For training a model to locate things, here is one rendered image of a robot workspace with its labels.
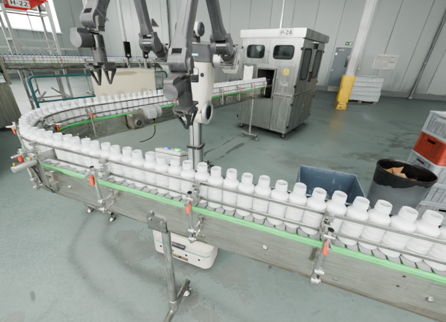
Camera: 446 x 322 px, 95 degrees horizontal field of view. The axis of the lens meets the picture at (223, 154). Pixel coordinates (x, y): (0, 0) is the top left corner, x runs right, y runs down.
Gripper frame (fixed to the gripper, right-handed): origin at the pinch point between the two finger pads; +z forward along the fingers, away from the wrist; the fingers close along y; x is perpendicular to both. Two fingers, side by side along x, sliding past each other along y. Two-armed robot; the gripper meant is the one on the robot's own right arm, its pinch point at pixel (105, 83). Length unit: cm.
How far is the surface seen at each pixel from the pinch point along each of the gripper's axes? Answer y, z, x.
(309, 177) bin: -44, 52, 103
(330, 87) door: -1179, 109, 259
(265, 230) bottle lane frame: 21, 41, 84
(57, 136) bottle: 15.7, 24.4, -19.0
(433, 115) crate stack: -188, 31, 222
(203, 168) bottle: 16, 24, 58
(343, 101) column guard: -727, 104, 246
